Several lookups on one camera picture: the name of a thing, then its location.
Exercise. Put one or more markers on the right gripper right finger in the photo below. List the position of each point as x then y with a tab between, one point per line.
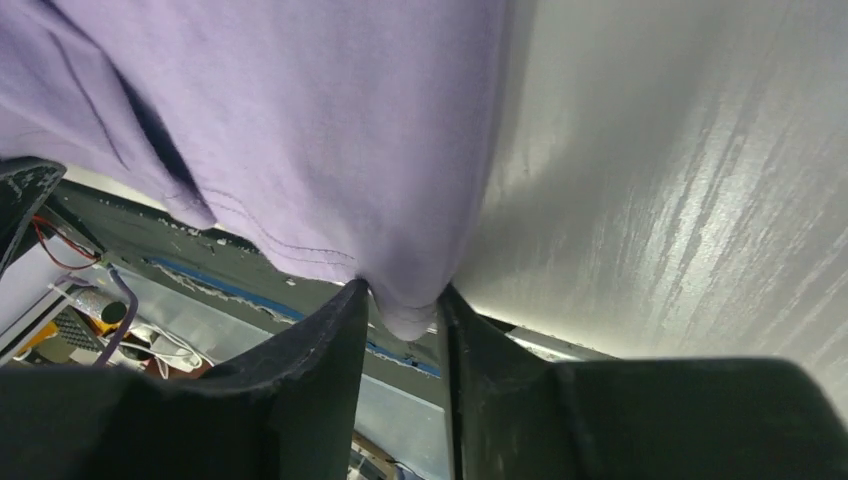
514	415

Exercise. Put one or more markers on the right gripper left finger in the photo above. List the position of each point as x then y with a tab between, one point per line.
282	410

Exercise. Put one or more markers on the lavender t shirt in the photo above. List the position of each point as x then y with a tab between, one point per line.
344	139

